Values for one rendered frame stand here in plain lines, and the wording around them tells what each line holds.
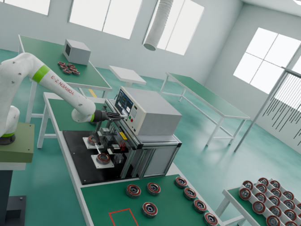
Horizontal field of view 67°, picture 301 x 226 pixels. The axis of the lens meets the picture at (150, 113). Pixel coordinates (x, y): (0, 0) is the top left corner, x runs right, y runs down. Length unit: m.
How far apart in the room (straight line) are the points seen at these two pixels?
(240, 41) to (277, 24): 1.27
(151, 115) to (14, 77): 0.91
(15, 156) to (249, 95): 7.51
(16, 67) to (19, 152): 0.65
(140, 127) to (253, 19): 7.71
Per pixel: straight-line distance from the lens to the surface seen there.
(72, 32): 6.39
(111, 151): 1.90
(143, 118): 1.69
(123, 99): 1.93
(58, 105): 2.63
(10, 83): 1.39
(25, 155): 1.82
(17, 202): 2.59
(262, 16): 8.92
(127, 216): 1.67
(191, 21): 8.00
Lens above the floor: 1.98
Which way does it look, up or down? 23 degrees down
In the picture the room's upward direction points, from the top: 23 degrees clockwise
